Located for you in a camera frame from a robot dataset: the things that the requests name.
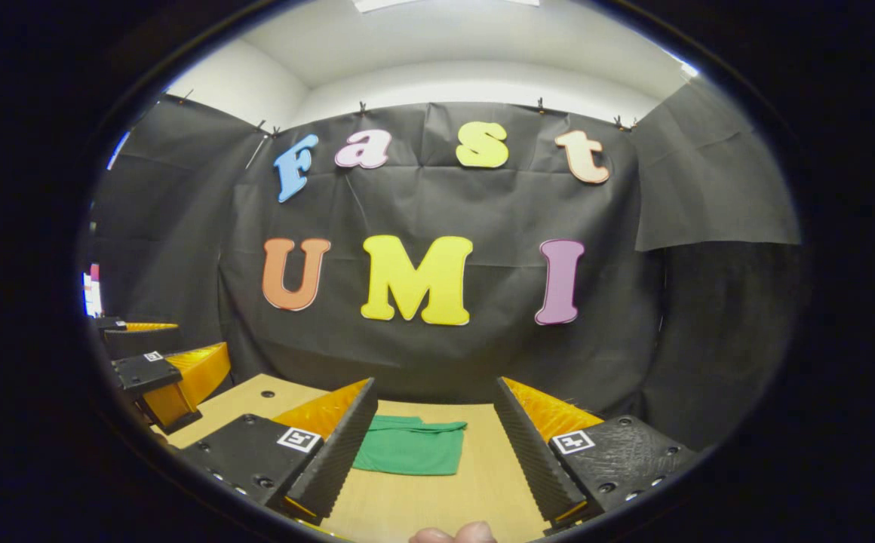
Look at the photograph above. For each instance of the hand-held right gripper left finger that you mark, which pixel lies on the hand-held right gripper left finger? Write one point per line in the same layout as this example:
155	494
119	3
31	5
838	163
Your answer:
339	456

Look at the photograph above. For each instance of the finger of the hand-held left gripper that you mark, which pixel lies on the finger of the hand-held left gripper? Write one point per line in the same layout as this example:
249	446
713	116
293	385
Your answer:
143	372
143	343

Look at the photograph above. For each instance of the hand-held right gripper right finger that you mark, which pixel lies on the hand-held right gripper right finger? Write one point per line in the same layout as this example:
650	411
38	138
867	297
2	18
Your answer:
532	456

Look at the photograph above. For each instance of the green T-shirt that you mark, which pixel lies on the green T-shirt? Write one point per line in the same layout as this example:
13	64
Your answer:
407	452

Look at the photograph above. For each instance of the bright screen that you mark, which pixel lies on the bright screen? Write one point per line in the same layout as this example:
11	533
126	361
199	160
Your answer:
92	294

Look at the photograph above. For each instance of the black backdrop cloth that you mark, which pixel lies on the black backdrop cloth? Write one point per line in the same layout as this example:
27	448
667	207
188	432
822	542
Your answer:
483	211

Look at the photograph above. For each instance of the ceiling light panel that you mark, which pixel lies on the ceiling light panel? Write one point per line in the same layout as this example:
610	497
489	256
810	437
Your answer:
445	4

